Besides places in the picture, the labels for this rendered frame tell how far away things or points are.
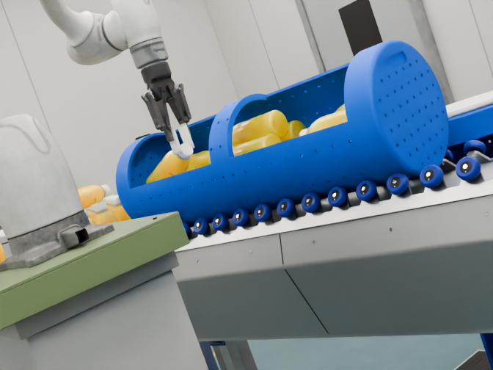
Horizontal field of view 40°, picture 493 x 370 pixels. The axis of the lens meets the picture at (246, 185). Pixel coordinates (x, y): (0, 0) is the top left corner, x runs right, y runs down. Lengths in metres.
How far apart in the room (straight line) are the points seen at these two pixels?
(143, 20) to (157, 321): 0.80
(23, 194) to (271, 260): 0.60
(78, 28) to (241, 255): 0.72
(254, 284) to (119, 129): 5.00
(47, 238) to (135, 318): 0.22
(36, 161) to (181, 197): 0.53
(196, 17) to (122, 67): 1.07
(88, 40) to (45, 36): 4.71
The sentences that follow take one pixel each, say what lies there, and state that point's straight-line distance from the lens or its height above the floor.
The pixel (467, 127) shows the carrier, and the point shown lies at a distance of 1.66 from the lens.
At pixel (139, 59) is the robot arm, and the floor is 1.42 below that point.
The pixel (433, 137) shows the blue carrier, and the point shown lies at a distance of 1.45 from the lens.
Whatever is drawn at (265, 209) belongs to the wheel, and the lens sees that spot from 1.56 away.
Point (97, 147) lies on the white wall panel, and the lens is 6.42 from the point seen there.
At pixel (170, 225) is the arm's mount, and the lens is 1.22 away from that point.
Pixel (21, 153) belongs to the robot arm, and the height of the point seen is 1.26.
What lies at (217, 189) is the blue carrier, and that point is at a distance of 1.61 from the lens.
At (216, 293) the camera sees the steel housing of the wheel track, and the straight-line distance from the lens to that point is 1.77.
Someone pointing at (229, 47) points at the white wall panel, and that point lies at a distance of 7.21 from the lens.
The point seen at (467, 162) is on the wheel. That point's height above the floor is 0.97.
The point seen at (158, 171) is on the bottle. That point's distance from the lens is 1.82.
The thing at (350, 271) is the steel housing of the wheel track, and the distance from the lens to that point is 1.45.
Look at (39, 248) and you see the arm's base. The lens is 1.29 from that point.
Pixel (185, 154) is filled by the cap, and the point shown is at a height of 1.15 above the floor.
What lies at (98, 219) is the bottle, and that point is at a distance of 2.05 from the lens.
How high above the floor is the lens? 1.17
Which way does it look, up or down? 5 degrees down
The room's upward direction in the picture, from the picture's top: 19 degrees counter-clockwise
